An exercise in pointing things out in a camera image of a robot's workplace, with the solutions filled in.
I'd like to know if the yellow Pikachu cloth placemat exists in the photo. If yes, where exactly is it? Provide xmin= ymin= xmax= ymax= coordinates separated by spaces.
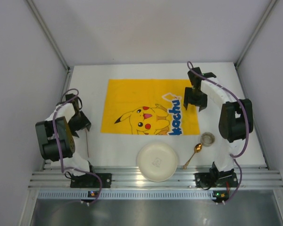
xmin=101 ymin=79 xmax=200 ymax=136

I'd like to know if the thin brown fork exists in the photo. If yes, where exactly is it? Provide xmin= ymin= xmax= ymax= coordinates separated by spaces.
xmin=85 ymin=129 xmax=90 ymax=158

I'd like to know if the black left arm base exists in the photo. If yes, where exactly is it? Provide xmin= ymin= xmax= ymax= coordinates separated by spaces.
xmin=66 ymin=173 xmax=112 ymax=188

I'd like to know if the aluminium mounting rail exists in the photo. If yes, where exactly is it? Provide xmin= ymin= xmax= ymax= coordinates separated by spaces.
xmin=28 ymin=161 xmax=283 ymax=190

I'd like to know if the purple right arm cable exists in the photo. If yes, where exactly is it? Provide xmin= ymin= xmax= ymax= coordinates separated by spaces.
xmin=186 ymin=61 xmax=249 ymax=205

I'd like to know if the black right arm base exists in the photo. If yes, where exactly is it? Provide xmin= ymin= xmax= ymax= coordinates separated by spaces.
xmin=194 ymin=163 xmax=238 ymax=190

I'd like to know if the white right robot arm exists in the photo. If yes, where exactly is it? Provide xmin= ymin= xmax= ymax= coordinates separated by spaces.
xmin=183 ymin=66 xmax=253 ymax=172

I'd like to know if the speckled ceramic cup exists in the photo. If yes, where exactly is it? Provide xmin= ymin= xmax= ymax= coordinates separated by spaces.
xmin=200 ymin=132 xmax=215 ymax=147

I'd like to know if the perforated cable tray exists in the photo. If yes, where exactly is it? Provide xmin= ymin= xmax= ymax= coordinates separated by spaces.
xmin=38 ymin=189 xmax=227 ymax=200

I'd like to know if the cream round plate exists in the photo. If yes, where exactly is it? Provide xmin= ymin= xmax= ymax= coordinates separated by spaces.
xmin=137 ymin=142 xmax=178 ymax=182

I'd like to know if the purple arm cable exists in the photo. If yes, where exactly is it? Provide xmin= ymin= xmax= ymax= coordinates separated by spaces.
xmin=58 ymin=88 xmax=103 ymax=205
xmin=186 ymin=61 xmax=249 ymax=205

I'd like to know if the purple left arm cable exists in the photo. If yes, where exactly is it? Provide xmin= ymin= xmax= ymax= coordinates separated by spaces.
xmin=58 ymin=88 xmax=103 ymax=205

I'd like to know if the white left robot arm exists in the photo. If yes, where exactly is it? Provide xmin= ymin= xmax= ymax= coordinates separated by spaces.
xmin=35 ymin=94 xmax=93 ymax=177

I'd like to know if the gold spoon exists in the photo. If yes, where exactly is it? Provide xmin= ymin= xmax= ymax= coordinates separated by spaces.
xmin=182 ymin=143 xmax=202 ymax=170

